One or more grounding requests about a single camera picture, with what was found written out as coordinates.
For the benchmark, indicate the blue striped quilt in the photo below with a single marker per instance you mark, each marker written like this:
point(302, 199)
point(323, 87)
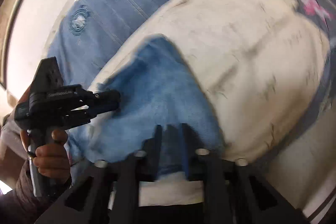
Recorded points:
point(92, 32)

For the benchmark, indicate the left forearm dark sleeve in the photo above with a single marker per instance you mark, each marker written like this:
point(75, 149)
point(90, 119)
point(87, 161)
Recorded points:
point(21, 206)

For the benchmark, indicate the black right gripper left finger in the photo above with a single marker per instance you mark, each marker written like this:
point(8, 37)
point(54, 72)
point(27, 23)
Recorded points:
point(150, 162)

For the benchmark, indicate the cream leaf-print bedsheet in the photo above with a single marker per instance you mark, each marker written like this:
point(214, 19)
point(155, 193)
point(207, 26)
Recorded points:
point(198, 28)

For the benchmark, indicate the blue denim jeans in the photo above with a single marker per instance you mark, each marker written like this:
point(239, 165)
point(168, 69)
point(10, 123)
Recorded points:
point(157, 89)

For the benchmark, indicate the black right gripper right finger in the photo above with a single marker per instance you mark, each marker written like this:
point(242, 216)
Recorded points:
point(194, 154)

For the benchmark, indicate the left hand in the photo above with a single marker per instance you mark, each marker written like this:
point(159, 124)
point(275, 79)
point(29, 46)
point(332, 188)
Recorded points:
point(52, 160)

